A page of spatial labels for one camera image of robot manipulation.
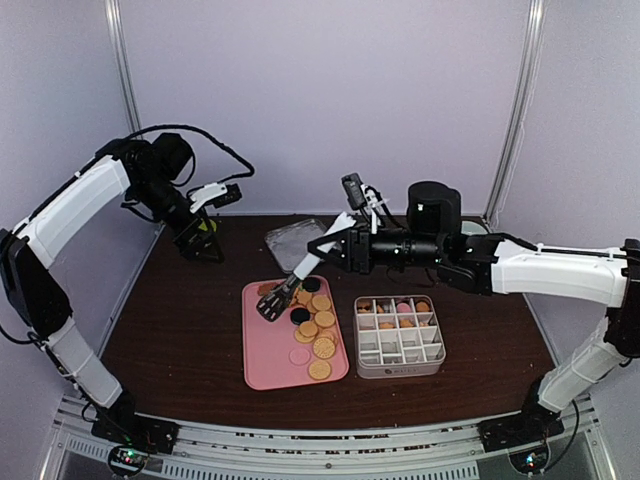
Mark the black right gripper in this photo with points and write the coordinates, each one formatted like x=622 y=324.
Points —
x=358 y=249

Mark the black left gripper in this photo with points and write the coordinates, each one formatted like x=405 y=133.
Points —
x=188 y=248

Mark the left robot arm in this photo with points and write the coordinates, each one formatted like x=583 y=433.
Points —
x=140 y=173

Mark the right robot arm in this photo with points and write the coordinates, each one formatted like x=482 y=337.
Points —
x=499 y=263

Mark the black sandwich cookie right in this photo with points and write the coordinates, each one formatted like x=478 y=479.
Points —
x=311 y=284

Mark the black sandwich cookie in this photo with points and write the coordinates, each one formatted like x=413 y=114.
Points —
x=300 y=315
x=311 y=284

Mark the brown leaf cookie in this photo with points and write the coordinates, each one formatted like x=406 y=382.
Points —
x=266 y=288

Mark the black sandwich cookie centre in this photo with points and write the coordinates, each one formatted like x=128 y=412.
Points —
x=300 y=315

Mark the silver divided cookie tin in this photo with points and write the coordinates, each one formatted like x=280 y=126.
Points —
x=397 y=336

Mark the round dotted biscuit top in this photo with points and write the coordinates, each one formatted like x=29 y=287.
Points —
x=324 y=348

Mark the round dotted biscuit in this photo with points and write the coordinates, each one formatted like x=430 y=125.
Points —
x=324 y=348
x=319 y=370

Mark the pink plastic tray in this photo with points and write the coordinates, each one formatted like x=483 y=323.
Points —
x=266 y=345

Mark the pink sandwich cookie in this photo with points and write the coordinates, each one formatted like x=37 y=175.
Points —
x=299 y=356

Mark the round dotted biscuit bottom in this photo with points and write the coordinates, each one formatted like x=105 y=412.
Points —
x=319 y=370

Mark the celadon ceramic bowl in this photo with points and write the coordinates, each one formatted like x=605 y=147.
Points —
x=469 y=227

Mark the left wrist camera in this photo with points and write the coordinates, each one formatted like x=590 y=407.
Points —
x=214 y=194

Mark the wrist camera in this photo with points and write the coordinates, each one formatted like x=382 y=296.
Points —
x=352 y=185
x=214 y=194

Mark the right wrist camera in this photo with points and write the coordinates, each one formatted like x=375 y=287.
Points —
x=352 y=185

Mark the left metal frame post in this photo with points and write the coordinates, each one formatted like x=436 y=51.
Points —
x=118 y=43

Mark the metal frame post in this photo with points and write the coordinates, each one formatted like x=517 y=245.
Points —
x=118 y=43
x=515 y=130

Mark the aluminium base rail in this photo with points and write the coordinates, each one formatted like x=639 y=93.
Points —
x=451 y=450

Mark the right metal frame post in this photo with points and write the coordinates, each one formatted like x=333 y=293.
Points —
x=515 y=130

